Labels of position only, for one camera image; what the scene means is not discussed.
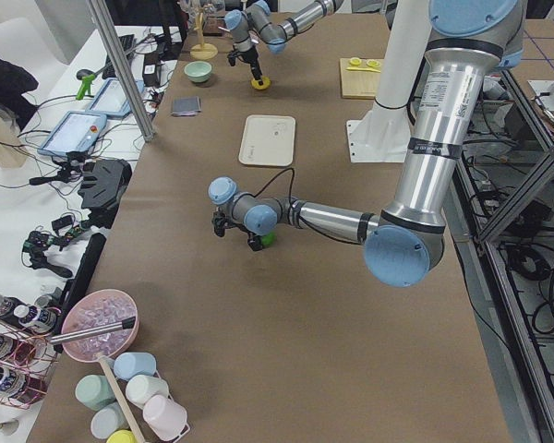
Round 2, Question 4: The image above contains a light blue plastic cup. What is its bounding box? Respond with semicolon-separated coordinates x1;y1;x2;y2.
114;352;157;381

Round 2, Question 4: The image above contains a pink bowl with ice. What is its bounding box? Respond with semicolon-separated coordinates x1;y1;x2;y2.
60;288;140;363

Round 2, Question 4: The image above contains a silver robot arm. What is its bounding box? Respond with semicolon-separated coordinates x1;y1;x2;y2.
224;0;343;90
208;1;526;287

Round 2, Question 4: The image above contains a pink plastic cup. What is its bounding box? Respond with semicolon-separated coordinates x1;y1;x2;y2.
142;395;190;441

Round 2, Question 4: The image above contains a blue teach pendant near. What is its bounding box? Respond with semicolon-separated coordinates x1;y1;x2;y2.
37;111;108;158

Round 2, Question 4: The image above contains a yellow plastic cup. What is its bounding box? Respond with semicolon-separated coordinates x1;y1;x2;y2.
106;429;138;443

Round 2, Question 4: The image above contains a blue teach pendant far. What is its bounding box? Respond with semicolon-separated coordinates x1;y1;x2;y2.
87;78;131;119

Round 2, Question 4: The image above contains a sage green plastic cup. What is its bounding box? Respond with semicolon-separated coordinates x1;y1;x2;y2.
75;375;115;412

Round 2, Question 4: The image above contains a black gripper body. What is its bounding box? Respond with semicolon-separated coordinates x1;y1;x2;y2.
212;210;234;237
227;46;259;66

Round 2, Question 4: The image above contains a wooden mug tree stand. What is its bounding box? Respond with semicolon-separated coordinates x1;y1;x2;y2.
190;10;218;61

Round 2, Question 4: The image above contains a grey plastic cup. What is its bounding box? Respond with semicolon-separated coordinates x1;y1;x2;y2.
90;402;129;440

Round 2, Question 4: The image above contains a grey folded cloth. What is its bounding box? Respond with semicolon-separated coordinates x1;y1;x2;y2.
171;96;201;116

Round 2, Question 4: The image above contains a green lemon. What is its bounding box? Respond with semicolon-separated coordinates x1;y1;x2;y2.
260;232;276;248

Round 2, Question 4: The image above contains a metal scoop in bowl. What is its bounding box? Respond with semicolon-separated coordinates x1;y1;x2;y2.
47;317;138;345

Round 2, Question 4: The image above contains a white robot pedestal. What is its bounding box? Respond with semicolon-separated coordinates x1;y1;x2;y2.
347;0;431;163

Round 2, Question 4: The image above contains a wooden rack handle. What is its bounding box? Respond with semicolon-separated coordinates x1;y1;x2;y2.
97;353;146;443

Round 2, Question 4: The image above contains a blue teach pendant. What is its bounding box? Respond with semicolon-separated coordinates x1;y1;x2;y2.
87;78;131;119
37;111;108;158

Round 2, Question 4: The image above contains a wooden cutting board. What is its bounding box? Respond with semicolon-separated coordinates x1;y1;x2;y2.
339;57;383;100

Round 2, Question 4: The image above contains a cream plastic tray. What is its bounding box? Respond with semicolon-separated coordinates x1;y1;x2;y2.
238;114;296;167

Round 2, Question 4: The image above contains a mint green bowl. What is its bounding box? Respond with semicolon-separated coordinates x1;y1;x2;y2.
183;61;212;84

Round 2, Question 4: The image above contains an aluminium frame post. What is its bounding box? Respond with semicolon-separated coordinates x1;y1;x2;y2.
86;0;155;142

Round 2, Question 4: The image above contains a pale green plastic cup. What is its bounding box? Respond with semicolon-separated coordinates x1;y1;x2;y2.
126;375;170;409

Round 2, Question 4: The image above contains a yellow lemon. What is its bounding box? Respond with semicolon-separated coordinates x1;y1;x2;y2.
250;76;271;90

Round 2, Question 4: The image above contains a copper wire bottle rack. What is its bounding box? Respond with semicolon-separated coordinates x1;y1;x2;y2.
0;320;58;410

